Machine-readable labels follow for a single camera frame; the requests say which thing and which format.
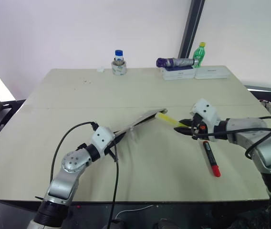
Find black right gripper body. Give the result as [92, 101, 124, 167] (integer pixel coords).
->
[191, 114, 208, 141]

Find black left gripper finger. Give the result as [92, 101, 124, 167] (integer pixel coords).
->
[112, 133, 127, 146]
[107, 148, 119, 164]

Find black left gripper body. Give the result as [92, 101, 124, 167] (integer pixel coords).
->
[104, 139, 117, 156]

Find yellow highlighter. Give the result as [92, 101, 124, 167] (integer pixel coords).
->
[155, 112, 187, 127]

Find clear grid pouch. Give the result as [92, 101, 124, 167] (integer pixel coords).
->
[113, 108, 168, 144]

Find red and black marker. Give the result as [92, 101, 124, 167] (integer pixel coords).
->
[202, 140, 221, 178]

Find white box with blue edge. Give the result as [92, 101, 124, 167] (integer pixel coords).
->
[162, 66, 196, 81]

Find flat white box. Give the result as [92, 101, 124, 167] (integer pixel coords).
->
[194, 66, 230, 80]

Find folded purple grey umbrella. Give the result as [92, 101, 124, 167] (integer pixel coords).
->
[156, 57, 199, 68]

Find green bottle yellow cap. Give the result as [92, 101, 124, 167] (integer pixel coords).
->
[192, 42, 207, 69]

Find white tape roll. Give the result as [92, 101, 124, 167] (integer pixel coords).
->
[111, 60, 128, 77]

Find blue capped clear bottle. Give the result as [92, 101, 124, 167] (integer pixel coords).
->
[114, 49, 125, 66]

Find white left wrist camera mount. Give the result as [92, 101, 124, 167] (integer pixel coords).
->
[91, 126, 116, 156]

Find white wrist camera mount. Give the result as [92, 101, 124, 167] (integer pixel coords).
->
[189, 98, 222, 142]
[91, 126, 116, 156]

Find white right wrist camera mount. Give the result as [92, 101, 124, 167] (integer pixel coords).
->
[189, 98, 222, 142]

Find black hanging cable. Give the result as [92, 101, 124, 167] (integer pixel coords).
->
[106, 139, 120, 229]

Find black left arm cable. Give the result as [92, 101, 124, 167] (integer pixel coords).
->
[50, 121, 99, 183]

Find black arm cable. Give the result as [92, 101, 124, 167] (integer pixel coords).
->
[50, 121, 99, 183]
[191, 116, 271, 158]

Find thin white cable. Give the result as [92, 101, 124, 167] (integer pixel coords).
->
[115, 204, 155, 219]

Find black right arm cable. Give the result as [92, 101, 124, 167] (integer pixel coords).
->
[191, 116, 271, 158]

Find red and white wires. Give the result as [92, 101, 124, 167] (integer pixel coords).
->
[259, 98, 271, 115]

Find dark window frame post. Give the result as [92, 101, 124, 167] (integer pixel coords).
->
[177, 0, 207, 61]

